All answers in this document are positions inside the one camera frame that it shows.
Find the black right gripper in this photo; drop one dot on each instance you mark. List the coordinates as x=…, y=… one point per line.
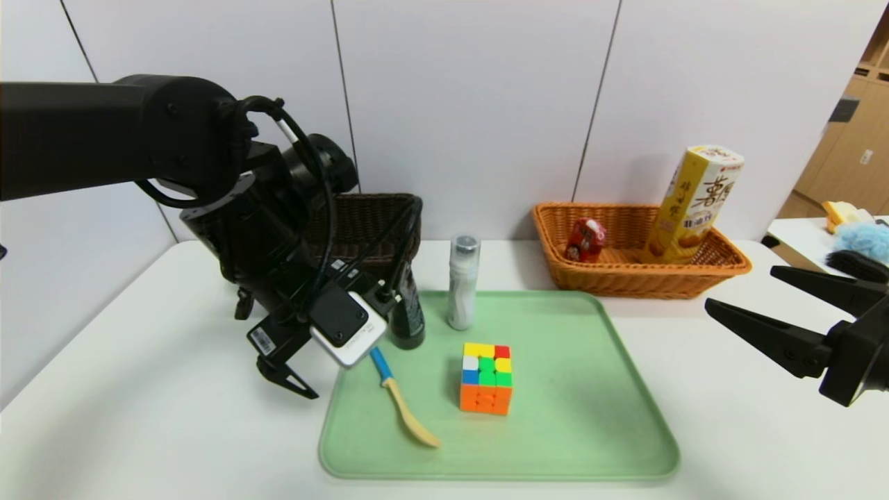
x=856, y=357

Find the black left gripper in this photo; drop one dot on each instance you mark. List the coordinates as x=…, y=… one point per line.
x=272, y=341

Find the black squeeze tube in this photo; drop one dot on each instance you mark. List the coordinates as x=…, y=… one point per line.
x=410, y=326

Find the yellow hexagonal biscuit box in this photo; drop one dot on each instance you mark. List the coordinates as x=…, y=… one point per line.
x=687, y=215

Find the white bottle with grey cap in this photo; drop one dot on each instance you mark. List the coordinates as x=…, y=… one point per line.
x=462, y=292

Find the small red drink carton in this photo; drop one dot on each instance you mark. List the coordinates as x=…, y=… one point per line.
x=585, y=239

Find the black and orange left arm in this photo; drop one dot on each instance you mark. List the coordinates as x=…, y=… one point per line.
x=104, y=132

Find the dark brown wicker basket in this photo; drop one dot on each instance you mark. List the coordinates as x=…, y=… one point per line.
x=375, y=222

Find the orange wicker basket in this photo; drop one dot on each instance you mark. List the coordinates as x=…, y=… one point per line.
x=625, y=274

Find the white side table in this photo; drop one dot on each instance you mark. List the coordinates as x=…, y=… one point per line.
x=799, y=239

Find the black brush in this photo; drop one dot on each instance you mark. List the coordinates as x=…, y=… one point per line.
x=861, y=265

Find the blue fluffy duster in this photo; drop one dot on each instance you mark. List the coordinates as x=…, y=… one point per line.
x=865, y=242

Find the yellow sponge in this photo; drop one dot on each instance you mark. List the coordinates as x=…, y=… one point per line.
x=842, y=212

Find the wooden cabinet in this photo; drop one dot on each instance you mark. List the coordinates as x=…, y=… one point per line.
x=847, y=173

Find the colourful puzzle cube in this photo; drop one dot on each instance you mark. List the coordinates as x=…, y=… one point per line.
x=486, y=389

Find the light green plastic tray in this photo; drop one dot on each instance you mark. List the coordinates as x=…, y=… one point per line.
x=555, y=430

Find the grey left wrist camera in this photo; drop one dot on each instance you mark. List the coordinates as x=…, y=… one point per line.
x=347, y=333

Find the dark grey wall box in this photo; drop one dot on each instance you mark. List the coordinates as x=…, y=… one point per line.
x=842, y=111

